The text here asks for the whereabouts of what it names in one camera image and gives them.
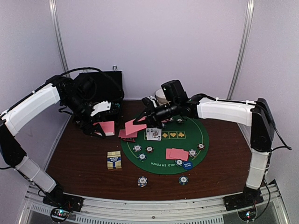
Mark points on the black poker chip case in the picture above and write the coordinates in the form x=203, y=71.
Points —
x=97, y=87

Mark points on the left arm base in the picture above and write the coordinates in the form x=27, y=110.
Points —
x=68, y=202

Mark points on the round green poker mat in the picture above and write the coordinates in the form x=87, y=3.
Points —
x=186, y=136

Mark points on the blue tan ten chip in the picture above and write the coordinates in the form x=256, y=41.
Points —
x=137, y=148

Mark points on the green blue chip stack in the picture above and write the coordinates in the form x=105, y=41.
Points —
x=183, y=180

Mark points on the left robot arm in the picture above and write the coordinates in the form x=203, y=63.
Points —
x=65, y=91

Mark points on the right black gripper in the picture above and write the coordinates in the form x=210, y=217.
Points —
x=152, y=117

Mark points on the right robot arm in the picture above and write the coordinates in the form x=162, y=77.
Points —
x=254, y=114

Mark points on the green blue chip bottom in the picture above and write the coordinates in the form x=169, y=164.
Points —
x=179, y=162

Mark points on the king of clubs card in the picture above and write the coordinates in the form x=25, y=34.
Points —
x=155, y=134

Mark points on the gold blue card box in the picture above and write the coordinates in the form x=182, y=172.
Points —
x=114, y=160

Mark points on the single red-backed card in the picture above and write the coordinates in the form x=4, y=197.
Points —
x=122, y=134

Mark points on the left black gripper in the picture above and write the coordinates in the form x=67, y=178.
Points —
x=88, y=129

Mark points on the red-backed card deck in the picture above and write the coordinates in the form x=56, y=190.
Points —
x=108, y=127

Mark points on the red card bottom player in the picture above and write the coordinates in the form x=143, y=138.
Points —
x=168, y=154

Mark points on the blue small blind button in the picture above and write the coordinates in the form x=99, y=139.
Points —
x=188, y=165

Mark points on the red black all-in triangle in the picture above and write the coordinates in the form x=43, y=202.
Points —
x=129, y=139

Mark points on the white ceramic bowl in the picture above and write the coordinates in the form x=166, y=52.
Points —
x=160, y=96

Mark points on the blue tan chip stack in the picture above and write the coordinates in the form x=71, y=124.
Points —
x=142, y=181

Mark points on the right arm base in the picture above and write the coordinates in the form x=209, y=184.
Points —
x=240, y=201

